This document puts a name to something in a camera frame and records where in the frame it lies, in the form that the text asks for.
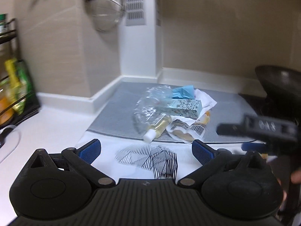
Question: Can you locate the yellow packet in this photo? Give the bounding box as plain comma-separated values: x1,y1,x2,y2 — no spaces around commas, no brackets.
5,59,23,113

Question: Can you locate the green capped bottle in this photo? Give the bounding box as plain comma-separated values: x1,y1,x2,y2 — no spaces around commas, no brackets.
0,14,8,37

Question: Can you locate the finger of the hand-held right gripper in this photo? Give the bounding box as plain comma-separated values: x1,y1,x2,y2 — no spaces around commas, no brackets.
216,122,246,137
242,142,278,156

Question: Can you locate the white tissue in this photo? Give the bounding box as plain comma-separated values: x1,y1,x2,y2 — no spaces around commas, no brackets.
193,89,218,113

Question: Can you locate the blue cloth piece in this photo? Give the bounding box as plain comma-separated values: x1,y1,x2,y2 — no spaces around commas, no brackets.
172,85,196,100

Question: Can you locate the grey mat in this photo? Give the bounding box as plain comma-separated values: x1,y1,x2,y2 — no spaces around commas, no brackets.
87,83,261,144

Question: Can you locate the clear plastic bag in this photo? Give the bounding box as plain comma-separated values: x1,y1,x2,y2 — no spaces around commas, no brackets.
133,85,177,134

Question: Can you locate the metal mesh strainer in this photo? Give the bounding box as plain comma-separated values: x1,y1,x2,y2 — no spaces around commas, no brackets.
84,0,127,32

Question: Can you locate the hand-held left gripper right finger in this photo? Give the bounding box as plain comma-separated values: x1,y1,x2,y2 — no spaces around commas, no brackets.
176,139,271,187

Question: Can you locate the small bottle with white cap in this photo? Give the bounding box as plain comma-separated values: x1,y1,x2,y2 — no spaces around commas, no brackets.
143,113,173,143

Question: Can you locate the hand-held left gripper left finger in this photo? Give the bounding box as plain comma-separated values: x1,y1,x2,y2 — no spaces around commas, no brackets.
24,139,113,187

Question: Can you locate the cream snack wrapper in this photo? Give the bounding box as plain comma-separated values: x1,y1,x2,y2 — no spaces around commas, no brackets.
166,119,194,143

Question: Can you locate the orange bottle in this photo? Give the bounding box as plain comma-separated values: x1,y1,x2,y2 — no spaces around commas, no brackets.
0,80,14,125

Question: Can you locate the floral light blue box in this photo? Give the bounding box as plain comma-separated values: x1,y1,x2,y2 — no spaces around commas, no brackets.
165,99,203,119

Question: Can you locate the person's right hand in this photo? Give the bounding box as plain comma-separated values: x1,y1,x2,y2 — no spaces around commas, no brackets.
290,171,301,184

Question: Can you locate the barcode snack wrapper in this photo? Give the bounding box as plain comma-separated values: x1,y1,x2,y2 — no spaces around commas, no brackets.
188,111,211,138

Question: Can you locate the green packet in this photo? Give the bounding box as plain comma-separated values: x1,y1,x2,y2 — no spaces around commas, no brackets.
16,60,33,113

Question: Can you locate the white wall vent grille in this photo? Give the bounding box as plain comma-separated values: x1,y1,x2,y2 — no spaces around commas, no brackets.
125,0,147,26

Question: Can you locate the black wok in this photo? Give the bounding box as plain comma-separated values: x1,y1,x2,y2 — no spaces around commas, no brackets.
255,65,301,104

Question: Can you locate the black wire rack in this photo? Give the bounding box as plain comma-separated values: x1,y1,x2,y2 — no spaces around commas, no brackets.
0,19,40,126

